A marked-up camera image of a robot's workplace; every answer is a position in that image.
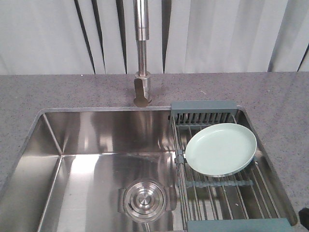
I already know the light green round plate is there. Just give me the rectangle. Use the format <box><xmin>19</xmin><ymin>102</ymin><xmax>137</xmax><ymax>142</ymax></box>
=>
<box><xmin>185</xmin><ymin>123</ymin><xmax>257</xmax><ymax>177</ymax></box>

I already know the stainless steel sink basin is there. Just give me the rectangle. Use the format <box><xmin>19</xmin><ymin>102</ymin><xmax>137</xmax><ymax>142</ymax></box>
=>
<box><xmin>0</xmin><ymin>106</ymin><xmax>299</xmax><ymax>232</ymax></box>

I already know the round steel sink drain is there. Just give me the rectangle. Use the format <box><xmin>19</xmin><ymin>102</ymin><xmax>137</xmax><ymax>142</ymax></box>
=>
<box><xmin>118</xmin><ymin>179</ymin><xmax>177</xmax><ymax>223</ymax></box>

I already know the brushed steel faucet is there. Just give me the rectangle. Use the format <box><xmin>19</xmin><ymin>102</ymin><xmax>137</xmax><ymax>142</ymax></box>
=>
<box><xmin>133</xmin><ymin>0</ymin><xmax>151</xmax><ymax>108</ymax></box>

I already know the white pleated curtain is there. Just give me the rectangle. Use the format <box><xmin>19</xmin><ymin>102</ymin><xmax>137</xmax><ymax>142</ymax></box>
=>
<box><xmin>0</xmin><ymin>0</ymin><xmax>309</xmax><ymax>75</ymax></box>

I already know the grey metal drying rack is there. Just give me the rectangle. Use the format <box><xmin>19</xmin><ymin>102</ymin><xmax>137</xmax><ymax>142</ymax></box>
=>
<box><xmin>169</xmin><ymin>101</ymin><xmax>297</xmax><ymax>232</ymax></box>

